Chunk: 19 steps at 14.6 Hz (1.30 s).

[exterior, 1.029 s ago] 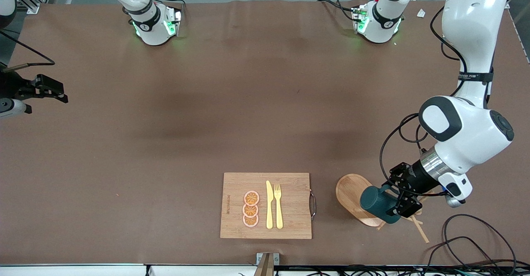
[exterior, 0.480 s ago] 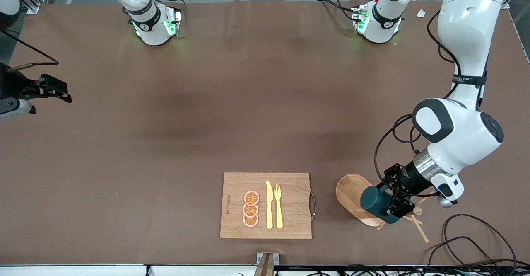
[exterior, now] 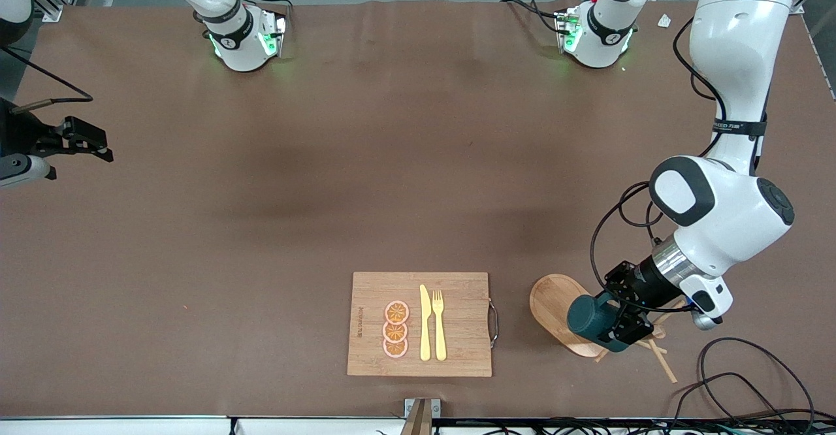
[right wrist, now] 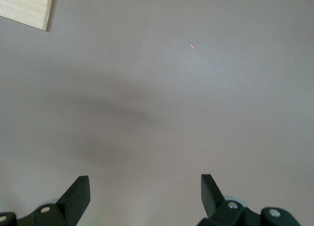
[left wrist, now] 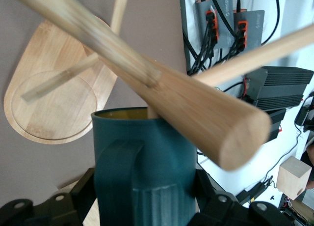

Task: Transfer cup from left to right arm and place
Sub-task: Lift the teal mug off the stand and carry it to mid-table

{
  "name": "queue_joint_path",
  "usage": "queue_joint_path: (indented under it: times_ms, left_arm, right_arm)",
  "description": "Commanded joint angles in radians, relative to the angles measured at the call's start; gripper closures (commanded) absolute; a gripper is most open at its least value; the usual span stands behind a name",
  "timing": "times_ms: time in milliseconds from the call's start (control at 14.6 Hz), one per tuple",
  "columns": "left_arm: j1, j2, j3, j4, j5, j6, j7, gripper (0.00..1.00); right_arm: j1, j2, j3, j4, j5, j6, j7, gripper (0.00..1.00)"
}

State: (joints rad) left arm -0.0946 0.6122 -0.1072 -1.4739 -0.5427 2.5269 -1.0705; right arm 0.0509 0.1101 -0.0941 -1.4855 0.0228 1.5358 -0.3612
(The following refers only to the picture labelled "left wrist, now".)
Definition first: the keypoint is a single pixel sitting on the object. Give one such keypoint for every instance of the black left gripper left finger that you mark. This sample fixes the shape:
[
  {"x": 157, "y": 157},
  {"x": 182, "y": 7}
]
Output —
[{"x": 49, "y": 211}]

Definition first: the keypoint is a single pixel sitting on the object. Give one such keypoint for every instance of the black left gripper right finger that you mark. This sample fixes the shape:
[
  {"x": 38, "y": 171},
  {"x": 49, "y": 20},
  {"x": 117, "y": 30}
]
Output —
[{"x": 228, "y": 211}]

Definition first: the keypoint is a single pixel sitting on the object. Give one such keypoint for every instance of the dark teal ribbed cup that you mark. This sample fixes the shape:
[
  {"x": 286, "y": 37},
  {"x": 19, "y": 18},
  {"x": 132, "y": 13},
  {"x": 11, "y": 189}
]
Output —
[{"x": 166, "y": 167}]

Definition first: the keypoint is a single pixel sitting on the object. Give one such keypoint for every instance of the small black adapter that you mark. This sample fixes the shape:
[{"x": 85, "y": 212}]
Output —
[{"x": 252, "y": 192}]

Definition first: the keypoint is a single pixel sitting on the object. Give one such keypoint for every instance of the light wooden block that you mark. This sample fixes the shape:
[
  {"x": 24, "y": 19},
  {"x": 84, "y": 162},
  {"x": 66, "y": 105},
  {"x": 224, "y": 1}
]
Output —
[{"x": 292, "y": 179}]

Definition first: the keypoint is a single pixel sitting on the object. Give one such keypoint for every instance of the small black finned box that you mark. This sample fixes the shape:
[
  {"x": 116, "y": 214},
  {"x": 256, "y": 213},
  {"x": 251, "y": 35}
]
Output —
[{"x": 277, "y": 122}]

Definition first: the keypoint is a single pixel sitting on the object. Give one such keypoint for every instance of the wooden mug tree stand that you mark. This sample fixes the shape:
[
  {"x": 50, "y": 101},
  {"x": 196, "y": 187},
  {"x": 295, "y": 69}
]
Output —
[{"x": 196, "y": 113}]

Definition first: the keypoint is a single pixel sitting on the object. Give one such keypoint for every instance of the black device box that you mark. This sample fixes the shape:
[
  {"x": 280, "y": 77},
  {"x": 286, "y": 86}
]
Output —
[{"x": 305, "y": 118}]

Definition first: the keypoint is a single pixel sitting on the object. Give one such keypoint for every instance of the large black finned box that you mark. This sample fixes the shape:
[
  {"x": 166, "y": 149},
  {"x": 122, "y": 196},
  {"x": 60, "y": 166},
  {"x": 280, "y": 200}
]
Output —
[{"x": 282, "y": 88}]

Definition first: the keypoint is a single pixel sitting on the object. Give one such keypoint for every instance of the grey orange USB hub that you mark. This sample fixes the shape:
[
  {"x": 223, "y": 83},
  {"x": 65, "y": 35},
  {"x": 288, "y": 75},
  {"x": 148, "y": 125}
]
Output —
[
  {"x": 224, "y": 24},
  {"x": 253, "y": 27}
]

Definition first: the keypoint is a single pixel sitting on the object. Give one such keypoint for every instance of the table cover mat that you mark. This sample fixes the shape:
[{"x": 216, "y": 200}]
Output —
[{"x": 152, "y": 27}]

